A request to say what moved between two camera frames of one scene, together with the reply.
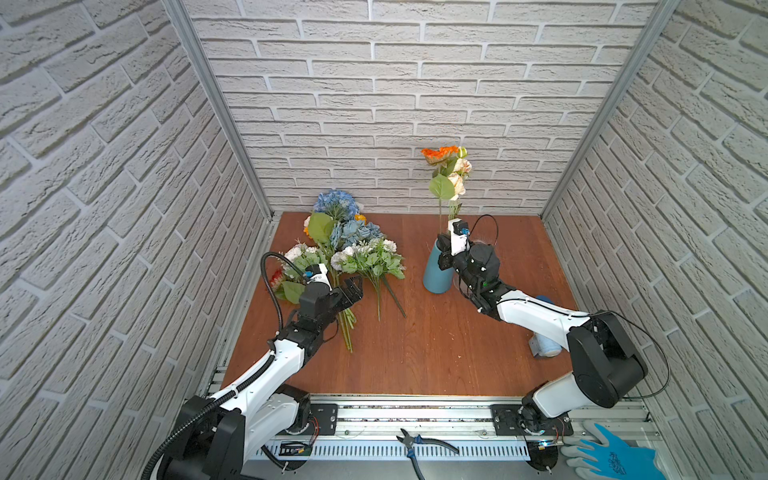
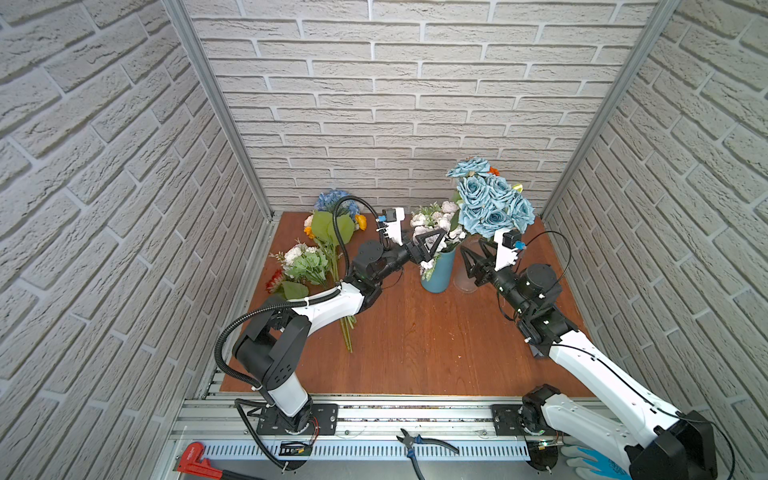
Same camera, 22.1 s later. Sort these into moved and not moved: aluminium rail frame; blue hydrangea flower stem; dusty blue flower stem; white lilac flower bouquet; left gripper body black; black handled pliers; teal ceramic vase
Moved: left gripper body black; dusty blue flower stem; white lilac flower bouquet
Not moved: teal ceramic vase; aluminium rail frame; black handled pliers; blue hydrangea flower stem
